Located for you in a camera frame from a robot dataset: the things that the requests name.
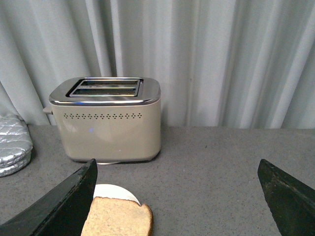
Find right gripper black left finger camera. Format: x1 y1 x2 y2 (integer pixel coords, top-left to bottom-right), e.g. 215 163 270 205
0 159 97 236

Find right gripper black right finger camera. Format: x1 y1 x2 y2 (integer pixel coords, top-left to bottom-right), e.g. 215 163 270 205
257 159 315 236

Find brown bread slice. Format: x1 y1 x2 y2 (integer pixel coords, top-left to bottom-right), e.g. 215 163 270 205
81 197 154 236

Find beige and chrome toaster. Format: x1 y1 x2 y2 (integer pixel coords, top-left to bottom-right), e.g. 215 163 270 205
43 77 161 163

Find white plate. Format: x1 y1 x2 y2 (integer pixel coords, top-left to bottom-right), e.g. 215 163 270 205
94 184 141 205

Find lower silver quilted oven mitt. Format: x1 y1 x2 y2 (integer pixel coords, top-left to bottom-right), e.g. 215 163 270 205
0 151 32 177

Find silver quilted oven mitt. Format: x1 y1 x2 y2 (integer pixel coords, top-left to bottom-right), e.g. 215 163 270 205
0 116 32 168
0 151 32 177

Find upper silver quilted oven mitt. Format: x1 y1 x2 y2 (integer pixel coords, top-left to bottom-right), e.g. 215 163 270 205
0 116 32 168

